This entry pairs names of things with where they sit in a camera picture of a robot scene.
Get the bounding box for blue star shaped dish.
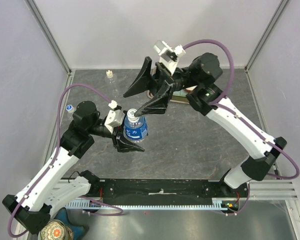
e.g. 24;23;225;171
56;208;87;240

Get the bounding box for metal serving tray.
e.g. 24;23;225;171
146;89;191;104

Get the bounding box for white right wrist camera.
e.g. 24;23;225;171
153;40;186;76

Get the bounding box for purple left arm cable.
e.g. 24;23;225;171
7;83;124;238

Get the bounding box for blue label plastic bottle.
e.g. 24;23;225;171
123;113;148;143

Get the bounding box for cream notched bottle cap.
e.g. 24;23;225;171
106;70;114;78

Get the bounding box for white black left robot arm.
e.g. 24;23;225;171
2;100;144;235

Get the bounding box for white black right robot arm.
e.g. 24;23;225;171
123;52;287;197

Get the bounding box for light blue cable duct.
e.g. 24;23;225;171
65;198;239;211

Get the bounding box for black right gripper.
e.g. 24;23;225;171
122;57;200;118

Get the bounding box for clear bottle with notched cap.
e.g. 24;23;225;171
105;70;119;98

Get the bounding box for clear wide plastic bottle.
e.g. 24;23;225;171
65;104;76;117

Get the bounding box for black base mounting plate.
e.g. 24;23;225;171
89;178;231;206

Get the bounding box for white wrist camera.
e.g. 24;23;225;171
104;100;125;134
153;40;186;76

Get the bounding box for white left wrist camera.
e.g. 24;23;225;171
104;100;125;134

